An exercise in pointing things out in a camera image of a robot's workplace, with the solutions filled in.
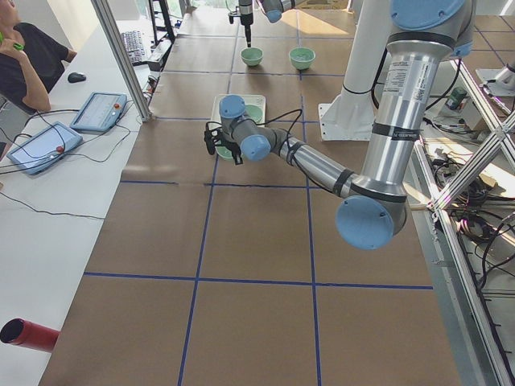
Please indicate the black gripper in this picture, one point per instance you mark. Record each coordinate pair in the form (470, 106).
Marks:
(246, 18)
(232, 146)

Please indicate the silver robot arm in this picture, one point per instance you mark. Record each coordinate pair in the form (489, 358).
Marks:
(272, 9)
(373, 210)

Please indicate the green bowl on tray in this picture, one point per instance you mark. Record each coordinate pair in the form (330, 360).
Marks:
(254, 113)

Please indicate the cream bear tray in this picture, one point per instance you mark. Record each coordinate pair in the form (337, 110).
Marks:
(261, 104)

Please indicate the green bowl with ice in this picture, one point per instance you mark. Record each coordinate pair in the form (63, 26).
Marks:
(301, 58)

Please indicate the black keyboard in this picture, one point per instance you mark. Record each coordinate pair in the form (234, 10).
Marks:
(134, 46)

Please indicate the far blue teach pendant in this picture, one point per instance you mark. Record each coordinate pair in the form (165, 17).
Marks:
(100, 112)

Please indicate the blue teach pendant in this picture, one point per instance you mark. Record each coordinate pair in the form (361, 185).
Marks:
(45, 148)
(100, 112)

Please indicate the black computer mouse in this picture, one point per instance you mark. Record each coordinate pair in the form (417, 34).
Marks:
(76, 77)

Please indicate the near blue teach pendant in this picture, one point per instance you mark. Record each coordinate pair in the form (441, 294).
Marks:
(45, 148)

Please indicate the seated person black shirt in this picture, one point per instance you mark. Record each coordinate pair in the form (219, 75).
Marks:
(31, 62)

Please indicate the red cylinder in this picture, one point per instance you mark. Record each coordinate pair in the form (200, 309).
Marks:
(24, 333)

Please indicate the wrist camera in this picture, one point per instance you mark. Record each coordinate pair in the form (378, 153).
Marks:
(233, 14)
(213, 136)

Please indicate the white pedestal column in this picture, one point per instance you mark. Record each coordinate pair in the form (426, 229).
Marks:
(350, 116)

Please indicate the aluminium frame post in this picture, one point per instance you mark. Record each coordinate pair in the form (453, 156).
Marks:
(109, 26)

